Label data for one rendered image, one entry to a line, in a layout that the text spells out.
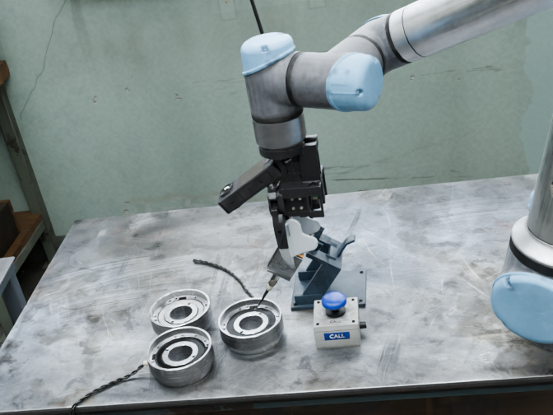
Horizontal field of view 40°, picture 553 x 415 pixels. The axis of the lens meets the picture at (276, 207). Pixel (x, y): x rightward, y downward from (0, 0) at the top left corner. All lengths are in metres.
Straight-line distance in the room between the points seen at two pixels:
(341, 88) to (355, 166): 1.91
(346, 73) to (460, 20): 0.16
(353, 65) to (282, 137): 0.16
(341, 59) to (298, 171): 0.21
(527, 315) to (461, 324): 0.26
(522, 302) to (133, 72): 2.07
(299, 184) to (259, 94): 0.15
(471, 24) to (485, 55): 1.74
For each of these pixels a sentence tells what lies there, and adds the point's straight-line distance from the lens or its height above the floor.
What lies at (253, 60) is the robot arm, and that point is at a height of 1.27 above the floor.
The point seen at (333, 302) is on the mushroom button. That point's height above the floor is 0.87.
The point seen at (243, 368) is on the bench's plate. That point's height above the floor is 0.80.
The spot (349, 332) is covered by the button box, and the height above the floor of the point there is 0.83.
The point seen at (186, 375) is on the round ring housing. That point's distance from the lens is 1.21.
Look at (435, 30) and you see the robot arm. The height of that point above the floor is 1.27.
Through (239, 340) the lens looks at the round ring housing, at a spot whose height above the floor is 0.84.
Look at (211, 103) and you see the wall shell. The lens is 2.83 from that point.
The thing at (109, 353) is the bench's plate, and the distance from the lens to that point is 1.34.
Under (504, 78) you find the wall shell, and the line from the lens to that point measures 2.83.
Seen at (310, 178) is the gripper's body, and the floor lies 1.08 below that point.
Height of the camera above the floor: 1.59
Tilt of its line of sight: 29 degrees down
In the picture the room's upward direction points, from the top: 10 degrees counter-clockwise
